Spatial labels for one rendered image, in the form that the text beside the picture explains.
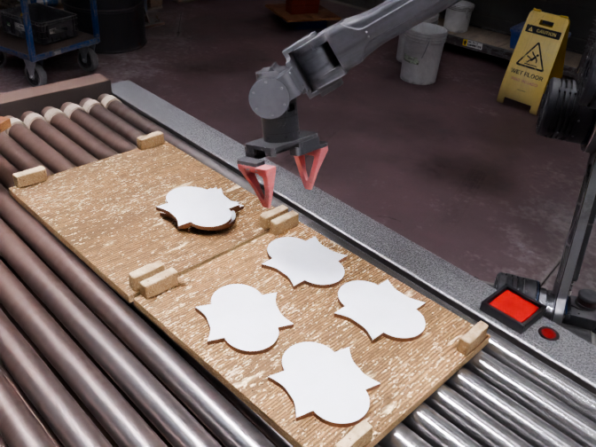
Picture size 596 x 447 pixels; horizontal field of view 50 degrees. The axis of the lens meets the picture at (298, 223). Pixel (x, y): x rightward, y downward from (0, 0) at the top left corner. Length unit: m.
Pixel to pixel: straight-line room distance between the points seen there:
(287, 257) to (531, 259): 2.02
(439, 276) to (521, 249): 1.90
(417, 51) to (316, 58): 3.71
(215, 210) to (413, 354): 0.44
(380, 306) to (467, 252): 1.93
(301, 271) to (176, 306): 0.21
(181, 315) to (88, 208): 0.34
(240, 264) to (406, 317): 0.28
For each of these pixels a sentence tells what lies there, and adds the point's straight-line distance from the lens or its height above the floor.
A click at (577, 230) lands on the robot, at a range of 2.04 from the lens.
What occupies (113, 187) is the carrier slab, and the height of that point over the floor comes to 0.94.
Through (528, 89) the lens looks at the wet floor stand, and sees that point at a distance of 4.54.
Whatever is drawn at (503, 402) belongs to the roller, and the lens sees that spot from 0.93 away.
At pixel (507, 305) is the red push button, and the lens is 1.08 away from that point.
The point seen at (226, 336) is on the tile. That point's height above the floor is 0.94.
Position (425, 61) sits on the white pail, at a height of 0.17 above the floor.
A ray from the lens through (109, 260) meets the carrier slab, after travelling 1.07.
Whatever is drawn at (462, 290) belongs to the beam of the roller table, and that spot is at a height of 0.92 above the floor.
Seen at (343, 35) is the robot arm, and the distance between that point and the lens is 0.92.
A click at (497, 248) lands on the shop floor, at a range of 2.97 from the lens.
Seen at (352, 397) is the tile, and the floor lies 0.94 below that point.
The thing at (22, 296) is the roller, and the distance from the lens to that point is 1.06.
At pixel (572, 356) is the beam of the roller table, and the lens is 1.05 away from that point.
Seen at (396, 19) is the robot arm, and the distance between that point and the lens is 0.91.
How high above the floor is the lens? 1.57
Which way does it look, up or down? 33 degrees down
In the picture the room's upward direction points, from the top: 5 degrees clockwise
